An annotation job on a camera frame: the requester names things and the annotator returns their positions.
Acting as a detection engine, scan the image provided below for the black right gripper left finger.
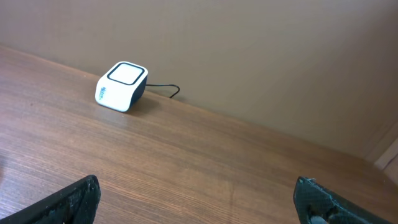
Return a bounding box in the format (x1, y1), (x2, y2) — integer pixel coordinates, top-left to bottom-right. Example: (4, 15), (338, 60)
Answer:
(1, 175), (101, 224)

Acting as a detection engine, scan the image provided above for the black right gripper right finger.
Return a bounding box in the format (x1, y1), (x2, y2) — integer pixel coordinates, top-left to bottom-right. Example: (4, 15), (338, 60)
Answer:
(293, 176), (389, 224)

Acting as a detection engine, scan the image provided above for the black scanner cable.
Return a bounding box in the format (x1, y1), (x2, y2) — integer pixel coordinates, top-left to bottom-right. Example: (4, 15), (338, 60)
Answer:
(145, 83), (181, 100)

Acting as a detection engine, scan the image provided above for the white barcode scanner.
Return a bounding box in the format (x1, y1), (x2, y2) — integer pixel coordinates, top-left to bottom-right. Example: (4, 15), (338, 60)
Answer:
(95, 61), (148, 112)

